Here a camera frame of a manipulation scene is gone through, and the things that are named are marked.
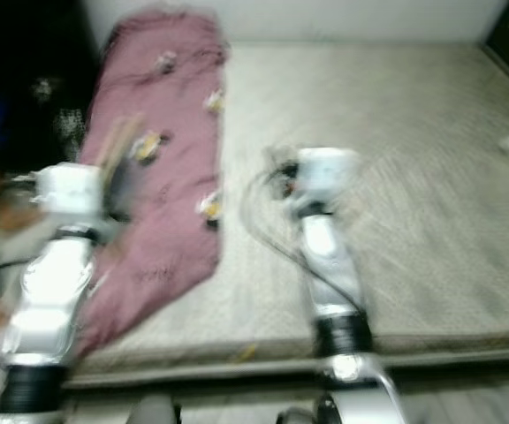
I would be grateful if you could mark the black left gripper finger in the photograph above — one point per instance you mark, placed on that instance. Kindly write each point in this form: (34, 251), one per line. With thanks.
(126, 190)

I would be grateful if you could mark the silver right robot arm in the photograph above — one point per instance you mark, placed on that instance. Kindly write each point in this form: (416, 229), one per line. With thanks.
(338, 283)

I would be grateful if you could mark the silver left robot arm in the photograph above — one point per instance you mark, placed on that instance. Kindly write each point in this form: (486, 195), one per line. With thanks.
(56, 300)

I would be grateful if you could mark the pink printed blanket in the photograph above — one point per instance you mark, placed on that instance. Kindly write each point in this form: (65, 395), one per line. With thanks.
(175, 115)

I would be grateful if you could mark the black white patterned fabric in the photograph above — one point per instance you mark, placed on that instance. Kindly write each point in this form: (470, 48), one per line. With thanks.
(60, 124)

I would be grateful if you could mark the white quilted mattress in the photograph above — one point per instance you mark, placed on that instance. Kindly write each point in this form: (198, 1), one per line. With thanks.
(378, 177)

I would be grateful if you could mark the grey left robot leg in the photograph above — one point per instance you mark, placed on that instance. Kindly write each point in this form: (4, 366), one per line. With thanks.
(153, 411)

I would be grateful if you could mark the grey robot leg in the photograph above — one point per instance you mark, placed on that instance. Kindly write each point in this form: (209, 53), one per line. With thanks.
(294, 417)
(153, 411)

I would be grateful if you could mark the grey right robot leg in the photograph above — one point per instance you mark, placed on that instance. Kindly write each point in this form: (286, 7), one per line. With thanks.
(294, 417)

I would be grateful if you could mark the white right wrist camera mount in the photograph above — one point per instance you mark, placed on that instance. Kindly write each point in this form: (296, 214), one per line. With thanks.
(328, 175)

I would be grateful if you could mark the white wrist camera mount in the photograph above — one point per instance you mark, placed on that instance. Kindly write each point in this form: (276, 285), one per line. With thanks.
(73, 190)
(328, 175)

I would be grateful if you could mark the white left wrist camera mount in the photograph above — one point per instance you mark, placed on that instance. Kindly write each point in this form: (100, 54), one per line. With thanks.
(73, 190)

